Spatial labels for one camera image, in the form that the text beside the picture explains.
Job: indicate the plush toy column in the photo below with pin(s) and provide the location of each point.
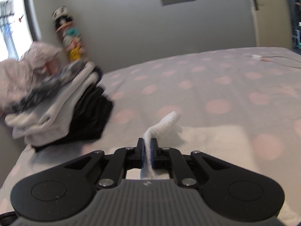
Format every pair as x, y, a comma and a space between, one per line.
69, 34

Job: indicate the white textured garment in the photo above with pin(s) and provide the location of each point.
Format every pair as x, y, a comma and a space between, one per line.
226, 142

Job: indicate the beige bedroom door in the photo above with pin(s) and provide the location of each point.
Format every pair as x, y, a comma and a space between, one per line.
272, 23

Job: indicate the white charger with cable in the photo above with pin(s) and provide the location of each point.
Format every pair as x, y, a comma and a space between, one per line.
271, 59

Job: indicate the window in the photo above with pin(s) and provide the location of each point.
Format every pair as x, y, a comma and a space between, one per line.
17, 31

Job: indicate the grey folded sweater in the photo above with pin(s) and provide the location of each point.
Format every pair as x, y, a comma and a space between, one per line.
48, 136

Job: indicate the black floral folded garment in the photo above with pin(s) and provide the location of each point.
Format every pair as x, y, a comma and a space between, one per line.
49, 87

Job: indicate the light grey folded garment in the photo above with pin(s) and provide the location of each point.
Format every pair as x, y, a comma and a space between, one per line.
41, 118

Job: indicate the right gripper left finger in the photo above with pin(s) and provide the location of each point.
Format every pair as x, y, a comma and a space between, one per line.
66, 189

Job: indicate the crumpled pink grey duvet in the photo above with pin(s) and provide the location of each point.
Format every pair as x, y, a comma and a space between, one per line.
19, 77

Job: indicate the grey pink-dotted bedsheet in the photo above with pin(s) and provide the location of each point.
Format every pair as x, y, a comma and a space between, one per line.
223, 87

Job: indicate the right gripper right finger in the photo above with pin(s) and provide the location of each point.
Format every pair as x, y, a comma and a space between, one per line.
230, 190

